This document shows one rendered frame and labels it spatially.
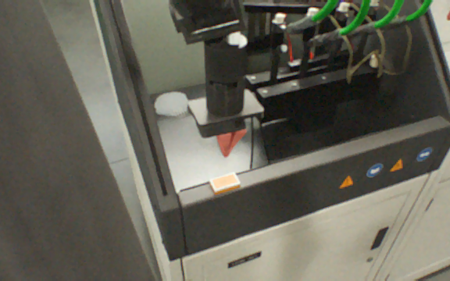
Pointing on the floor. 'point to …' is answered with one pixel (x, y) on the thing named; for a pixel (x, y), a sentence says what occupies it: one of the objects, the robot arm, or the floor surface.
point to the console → (442, 186)
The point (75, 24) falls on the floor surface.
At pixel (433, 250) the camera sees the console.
